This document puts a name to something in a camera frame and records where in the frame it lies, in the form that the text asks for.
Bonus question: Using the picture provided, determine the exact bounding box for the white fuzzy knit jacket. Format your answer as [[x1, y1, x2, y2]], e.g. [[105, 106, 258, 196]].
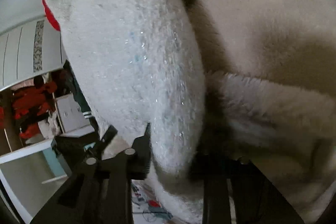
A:
[[45, 0, 206, 223]]

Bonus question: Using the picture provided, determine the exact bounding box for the white drawer cabinet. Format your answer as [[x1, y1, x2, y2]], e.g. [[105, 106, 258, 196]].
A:
[[55, 94, 94, 138]]

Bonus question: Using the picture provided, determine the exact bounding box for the dark green garment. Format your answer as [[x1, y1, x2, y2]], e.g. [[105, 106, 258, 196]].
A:
[[63, 60, 99, 133]]

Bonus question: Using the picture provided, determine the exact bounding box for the floral purple bed blanket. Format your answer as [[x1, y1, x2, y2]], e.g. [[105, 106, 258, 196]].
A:
[[183, 0, 335, 223]]

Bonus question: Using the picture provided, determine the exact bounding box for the white wardrobe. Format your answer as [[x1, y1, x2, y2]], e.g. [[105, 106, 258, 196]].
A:
[[1, 0, 67, 90]]

